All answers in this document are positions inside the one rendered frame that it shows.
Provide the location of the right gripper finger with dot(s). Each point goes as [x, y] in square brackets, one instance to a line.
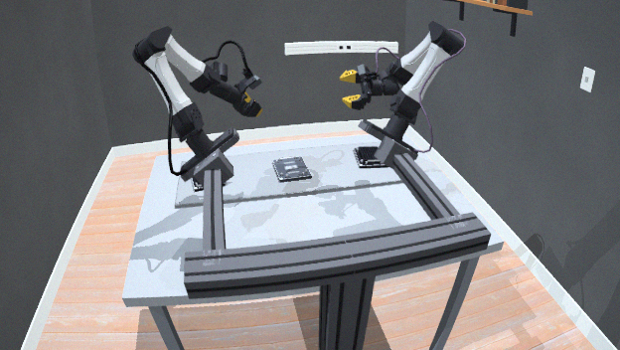
[349, 76]
[347, 100]

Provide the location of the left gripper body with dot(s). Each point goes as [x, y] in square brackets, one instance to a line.
[237, 98]

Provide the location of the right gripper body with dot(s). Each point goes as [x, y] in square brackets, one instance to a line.
[366, 90]

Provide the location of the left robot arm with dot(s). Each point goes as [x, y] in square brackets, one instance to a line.
[187, 119]

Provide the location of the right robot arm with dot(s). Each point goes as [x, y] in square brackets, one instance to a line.
[418, 68]

